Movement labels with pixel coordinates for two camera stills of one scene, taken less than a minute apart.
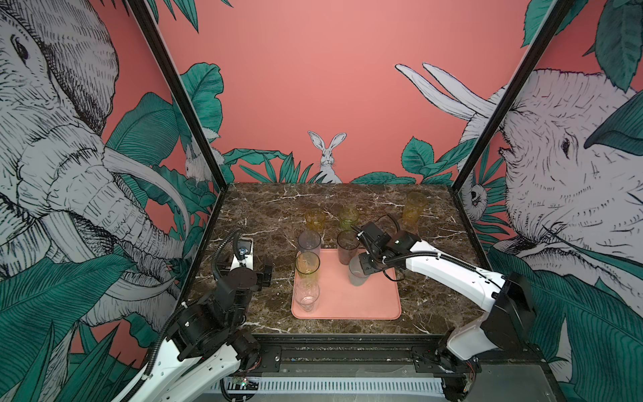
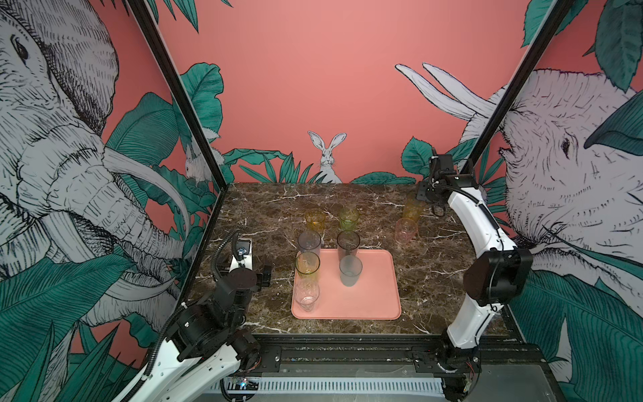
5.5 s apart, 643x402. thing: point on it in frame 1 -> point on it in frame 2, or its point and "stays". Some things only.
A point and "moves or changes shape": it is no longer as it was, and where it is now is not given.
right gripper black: x=363 y=257 -> x=423 y=188
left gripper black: x=264 y=278 stays
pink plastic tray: x=377 y=299 stays
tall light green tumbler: x=307 y=264 stays
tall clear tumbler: x=306 y=293 stays
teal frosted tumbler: x=357 y=275 moves or changes shape
